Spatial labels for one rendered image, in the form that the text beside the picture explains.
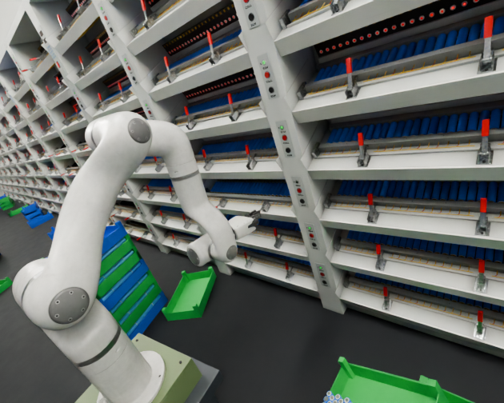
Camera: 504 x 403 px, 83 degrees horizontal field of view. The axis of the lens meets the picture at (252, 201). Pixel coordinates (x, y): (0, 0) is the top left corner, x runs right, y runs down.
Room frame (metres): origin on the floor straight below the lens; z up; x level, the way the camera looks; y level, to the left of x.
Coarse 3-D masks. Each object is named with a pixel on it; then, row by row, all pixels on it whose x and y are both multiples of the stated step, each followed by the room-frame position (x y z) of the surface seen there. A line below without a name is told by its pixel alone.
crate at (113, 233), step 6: (120, 222) 1.35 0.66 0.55; (108, 228) 1.41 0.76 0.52; (114, 228) 1.38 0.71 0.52; (120, 228) 1.33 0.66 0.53; (108, 234) 1.42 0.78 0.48; (114, 234) 1.30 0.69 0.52; (120, 234) 1.32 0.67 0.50; (108, 240) 1.26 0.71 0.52; (114, 240) 1.28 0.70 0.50; (102, 246) 1.23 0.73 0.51; (108, 246) 1.25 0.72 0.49; (102, 252) 1.22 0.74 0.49
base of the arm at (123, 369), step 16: (112, 352) 0.52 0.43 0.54; (128, 352) 0.55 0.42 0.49; (144, 352) 0.65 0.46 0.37; (80, 368) 0.51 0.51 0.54; (96, 368) 0.50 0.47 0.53; (112, 368) 0.51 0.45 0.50; (128, 368) 0.53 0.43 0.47; (144, 368) 0.56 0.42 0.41; (160, 368) 0.58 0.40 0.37; (96, 384) 0.51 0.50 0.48; (112, 384) 0.50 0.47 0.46; (128, 384) 0.52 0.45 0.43; (144, 384) 0.54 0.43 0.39; (160, 384) 0.53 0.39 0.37; (112, 400) 0.51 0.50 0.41; (128, 400) 0.51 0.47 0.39; (144, 400) 0.50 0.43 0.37
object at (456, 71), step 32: (448, 0) 0.68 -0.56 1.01; (480, 0) 0.65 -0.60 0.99; (352, 32) 0.84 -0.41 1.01; (384, 32) 0.79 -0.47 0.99; (416, 32) 0.74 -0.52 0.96; (448, 32) 0.68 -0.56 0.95; (480, 32) 0.63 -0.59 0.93; (320, 64) 0.93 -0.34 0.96; (352, 64) 0.82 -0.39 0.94; (384, 64) 0.72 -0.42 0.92; (416, 64) 0.66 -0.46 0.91; (448, 64) 0.60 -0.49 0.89; (480, 64) 0.53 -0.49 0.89; (288, 96) 0.85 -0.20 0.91; (320, 96) 0.83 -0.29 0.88; (352, 96) 0.73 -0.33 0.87; (384, 96) 0.66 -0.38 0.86; (416, 96) 0.62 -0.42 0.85; (448, 96) 0.58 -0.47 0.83
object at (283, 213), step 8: (208, 184) 1.44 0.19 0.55; (208, 192) 1.41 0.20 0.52; (224, 208) 1.23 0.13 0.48; (232, 208) 1.19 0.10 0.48; (240, 208) 1.16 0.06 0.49; (248, 208) 1.13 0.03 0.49; (256, 208) 1.10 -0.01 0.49; (272, 208) 1.04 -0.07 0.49; (280, 208) 1.01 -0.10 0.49; (288, 208) 0.99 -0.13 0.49; (264, 216) 1.06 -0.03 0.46; (272, 216) 1.02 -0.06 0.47; (280, 216) 0.98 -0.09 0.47; (288, 216) 0.95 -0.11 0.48; (296, 216) 0.92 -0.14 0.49
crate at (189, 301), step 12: (192, 276) 1.45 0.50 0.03; (204, 276) 1.43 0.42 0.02; (216, 276) 1.41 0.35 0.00; (180, 288) 1.38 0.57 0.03; (192, 288) 1.38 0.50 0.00; (204, 288) 1.34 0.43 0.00; (180, 300) 1.31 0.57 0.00; (192, 300) 1.27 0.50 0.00; (204, 300) 1.21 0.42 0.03; (168, 312) 1.19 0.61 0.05; (180, 312) 1.16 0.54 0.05; (192, 312) 1.14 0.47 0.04
